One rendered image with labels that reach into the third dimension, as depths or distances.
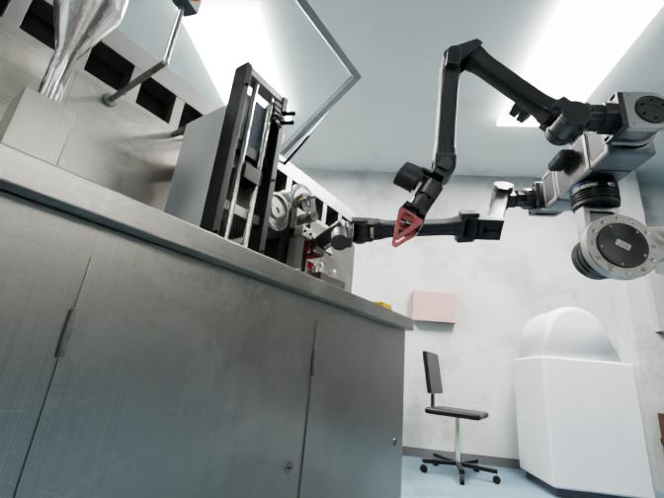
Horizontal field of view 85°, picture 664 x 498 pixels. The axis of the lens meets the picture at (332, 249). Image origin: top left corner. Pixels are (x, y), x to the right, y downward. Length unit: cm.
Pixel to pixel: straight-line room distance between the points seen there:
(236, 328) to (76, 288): 26
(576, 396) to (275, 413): 297
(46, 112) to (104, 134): 36
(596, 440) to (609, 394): 35
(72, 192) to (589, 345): 354
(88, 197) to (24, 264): 10
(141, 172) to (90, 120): 19
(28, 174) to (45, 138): 42
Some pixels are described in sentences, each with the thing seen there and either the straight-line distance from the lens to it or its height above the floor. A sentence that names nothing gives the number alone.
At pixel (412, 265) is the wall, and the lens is 422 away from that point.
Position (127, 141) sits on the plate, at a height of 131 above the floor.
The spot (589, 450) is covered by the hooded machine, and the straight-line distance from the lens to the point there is 356.
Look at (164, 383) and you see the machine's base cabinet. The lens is 61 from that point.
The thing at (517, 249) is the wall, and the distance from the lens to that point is 458.
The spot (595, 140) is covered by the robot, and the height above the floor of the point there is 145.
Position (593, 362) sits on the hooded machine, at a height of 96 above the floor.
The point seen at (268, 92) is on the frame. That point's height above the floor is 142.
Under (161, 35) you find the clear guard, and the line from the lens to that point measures 151.
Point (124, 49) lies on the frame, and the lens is 146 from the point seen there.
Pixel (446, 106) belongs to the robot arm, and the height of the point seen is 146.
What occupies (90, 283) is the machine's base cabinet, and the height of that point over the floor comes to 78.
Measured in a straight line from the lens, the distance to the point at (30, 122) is 93.
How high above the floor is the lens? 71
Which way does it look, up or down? 19 degrees up
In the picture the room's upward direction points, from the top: 6 degrees clockwise
